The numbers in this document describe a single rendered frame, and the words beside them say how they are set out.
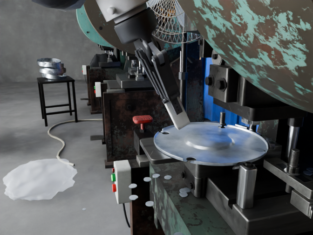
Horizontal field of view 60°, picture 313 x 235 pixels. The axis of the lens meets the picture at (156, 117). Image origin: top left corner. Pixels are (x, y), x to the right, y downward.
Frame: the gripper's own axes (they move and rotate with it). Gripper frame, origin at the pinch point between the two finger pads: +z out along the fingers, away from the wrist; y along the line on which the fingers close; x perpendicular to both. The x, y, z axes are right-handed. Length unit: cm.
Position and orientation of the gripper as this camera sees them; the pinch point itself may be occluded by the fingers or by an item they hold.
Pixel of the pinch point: (176, 111)
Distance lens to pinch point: 55.4
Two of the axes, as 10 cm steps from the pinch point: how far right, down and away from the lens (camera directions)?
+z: 4.2, 8.2, 3.8
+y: 3.1, 2.7, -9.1
